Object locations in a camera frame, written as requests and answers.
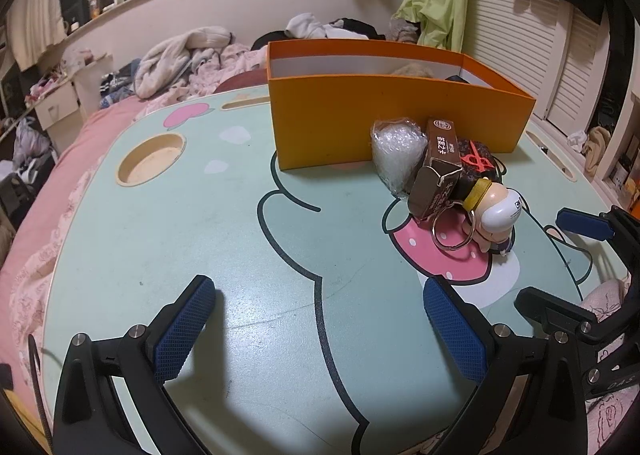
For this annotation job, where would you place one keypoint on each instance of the cream fleece blanket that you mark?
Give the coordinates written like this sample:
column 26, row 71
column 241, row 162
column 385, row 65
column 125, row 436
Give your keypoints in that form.
column 166, row 62

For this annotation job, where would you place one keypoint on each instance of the black clothing pile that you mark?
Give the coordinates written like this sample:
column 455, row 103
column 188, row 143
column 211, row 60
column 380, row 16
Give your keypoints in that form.
column 346, row 23

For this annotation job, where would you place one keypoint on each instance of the dark pouch red emblem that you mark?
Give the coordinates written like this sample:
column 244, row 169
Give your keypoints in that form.
column 474, row 174

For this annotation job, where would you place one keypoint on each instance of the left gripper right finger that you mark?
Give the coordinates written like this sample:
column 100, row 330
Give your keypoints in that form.
column 550, row 417

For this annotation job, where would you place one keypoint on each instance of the orange cardboard box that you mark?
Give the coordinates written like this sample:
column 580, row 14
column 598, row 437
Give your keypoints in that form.
column 325, row 95

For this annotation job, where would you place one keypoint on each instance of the brown milk carton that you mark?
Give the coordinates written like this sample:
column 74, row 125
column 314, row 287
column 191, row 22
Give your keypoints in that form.
column 439, row 171

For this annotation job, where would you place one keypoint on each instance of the white clothing pile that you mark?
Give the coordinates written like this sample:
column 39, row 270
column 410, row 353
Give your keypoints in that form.
column 305, row 26

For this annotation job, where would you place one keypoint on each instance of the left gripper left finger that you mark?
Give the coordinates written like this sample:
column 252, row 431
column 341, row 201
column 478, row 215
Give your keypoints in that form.
column 88, row 415

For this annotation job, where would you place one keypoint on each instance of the beige fluffy scrunchie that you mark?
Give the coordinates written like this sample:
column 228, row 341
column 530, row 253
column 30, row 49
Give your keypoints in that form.
column 418, row 70

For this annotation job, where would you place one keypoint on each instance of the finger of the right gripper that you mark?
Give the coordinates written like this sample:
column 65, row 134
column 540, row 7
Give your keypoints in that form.
column 616, row 226
column 565, row 323

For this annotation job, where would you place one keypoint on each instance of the penguin figurine keychain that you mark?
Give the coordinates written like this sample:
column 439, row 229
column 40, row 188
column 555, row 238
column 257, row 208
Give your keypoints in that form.
column 490, row 213

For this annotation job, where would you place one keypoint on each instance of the clear plastic wrap ball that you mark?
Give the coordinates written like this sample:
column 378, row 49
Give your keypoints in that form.
column 398, row 148

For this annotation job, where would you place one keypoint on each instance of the white drawer cabinet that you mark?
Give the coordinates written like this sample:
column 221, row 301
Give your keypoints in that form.
column 63, row 112

